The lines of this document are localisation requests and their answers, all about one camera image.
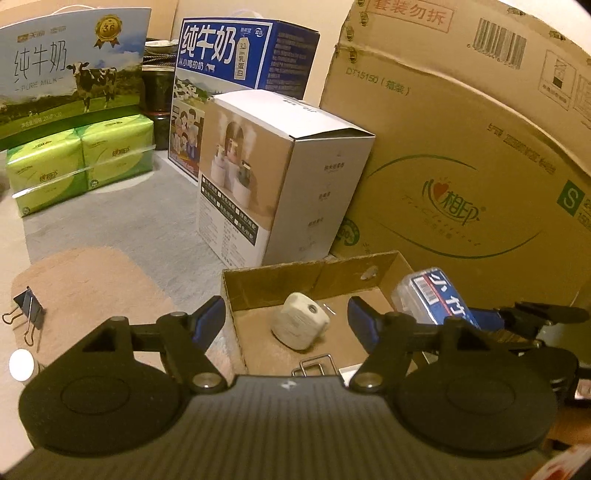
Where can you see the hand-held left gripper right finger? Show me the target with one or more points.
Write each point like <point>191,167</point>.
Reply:
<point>360,318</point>

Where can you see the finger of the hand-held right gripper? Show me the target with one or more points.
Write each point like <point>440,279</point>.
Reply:
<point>545,314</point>
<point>517,340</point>

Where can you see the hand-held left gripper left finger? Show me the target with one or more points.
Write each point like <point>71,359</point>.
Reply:
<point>210,314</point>

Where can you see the shallow cardboard tray box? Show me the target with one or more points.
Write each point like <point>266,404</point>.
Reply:
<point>263,350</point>

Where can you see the clear plastic box blue label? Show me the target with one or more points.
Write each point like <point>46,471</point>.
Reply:
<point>429,286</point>

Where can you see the white square night light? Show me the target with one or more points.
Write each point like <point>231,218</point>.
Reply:
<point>298,321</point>

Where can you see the beige grey blanket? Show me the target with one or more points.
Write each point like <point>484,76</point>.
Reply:
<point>115,221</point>

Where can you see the white humidifier product box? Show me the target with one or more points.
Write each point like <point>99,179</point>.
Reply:
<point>318,184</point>

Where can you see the green tissue pack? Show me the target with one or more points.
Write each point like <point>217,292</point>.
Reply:
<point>44,154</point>
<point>51,194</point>
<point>122,168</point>
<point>115,136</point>

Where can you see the dark jar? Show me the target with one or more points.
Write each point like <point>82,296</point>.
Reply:
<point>161,131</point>
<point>157,90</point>

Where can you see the small white round object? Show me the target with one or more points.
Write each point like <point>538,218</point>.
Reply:
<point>22,365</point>

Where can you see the large brown cardboard box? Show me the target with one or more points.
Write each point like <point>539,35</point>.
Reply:
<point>461,138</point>

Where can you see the blue milk carton box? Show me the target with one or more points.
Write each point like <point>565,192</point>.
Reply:
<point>217,50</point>

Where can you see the green cow milk carton box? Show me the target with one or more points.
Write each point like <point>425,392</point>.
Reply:
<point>46,92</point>

